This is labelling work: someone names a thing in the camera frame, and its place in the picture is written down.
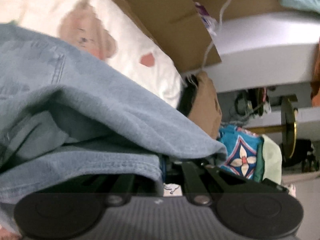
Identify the teal patterned cloth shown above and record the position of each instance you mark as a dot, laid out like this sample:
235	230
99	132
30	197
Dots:
243	151

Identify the black gold round stand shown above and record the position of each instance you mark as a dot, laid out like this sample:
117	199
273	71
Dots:
288	128

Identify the light blue denim pants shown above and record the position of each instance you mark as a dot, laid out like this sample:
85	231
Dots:
65	113

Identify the white shelf board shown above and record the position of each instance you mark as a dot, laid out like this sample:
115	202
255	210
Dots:
270	50

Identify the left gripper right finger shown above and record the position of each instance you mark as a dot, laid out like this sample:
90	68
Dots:
184	176

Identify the brown cardboard sheet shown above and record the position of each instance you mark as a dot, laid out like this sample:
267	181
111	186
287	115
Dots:
177	28

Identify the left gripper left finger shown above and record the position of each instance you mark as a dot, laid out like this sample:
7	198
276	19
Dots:
119	189

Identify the light green cloth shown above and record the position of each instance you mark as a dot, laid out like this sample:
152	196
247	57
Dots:
272	157

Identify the black garment under brown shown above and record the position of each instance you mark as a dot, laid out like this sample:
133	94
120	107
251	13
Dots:
188	95

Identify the detergent refill pouch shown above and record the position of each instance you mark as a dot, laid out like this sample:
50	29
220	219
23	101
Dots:
209	22

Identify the cream bear print duvet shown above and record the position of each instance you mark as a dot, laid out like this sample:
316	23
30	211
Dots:
104	29

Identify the brown folded garment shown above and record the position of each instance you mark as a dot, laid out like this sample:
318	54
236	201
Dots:
205	111

